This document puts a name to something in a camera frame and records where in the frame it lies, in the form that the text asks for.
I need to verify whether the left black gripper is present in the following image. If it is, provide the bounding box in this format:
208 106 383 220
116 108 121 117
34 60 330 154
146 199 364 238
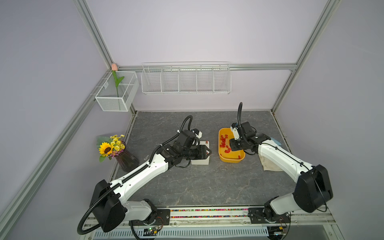
182 144 212 160

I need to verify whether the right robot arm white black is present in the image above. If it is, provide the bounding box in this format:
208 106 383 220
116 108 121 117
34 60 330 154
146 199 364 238
230 104 334 223

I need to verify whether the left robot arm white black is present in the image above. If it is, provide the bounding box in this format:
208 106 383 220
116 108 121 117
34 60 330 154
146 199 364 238
77 115 212 235

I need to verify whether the white box with screws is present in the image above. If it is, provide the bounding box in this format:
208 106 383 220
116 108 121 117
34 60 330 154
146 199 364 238
191 141 210 166

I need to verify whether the red sleeves pile in tray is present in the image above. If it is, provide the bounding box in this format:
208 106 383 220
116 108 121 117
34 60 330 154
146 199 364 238
219 135 242 160

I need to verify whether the yellow plastic tray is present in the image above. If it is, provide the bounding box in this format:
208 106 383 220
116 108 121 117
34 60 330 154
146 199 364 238
219 128 246 163

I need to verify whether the beige cloth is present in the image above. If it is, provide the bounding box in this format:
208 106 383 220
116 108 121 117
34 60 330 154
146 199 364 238
258 151 283 172

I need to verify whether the light blue spatula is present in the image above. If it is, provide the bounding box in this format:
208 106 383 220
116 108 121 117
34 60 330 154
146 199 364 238
271 138 282 147

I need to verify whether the sunflower bouquet in vase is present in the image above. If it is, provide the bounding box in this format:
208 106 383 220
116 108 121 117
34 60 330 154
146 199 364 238
97 135 139 173

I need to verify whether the small white mesh basket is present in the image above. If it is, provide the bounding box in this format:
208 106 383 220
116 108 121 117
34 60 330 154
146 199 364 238
95 71 140 112

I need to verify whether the artificial pink tulip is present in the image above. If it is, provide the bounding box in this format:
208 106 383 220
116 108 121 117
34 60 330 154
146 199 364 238
111 63 125 98

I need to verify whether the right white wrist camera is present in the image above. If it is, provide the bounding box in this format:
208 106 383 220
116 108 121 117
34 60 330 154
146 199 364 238
230 127 240 140

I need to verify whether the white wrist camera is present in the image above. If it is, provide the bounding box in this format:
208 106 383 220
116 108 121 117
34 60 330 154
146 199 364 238
230 127 240 140
192 129 203 139

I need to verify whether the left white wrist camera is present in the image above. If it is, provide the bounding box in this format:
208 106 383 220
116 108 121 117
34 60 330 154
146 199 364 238
192 129 203 139

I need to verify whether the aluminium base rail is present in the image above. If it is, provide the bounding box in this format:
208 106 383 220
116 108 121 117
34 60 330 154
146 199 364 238
83 204 337 229

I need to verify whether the long white wire basket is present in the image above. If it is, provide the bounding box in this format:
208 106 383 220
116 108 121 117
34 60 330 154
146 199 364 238
141 62 232 95

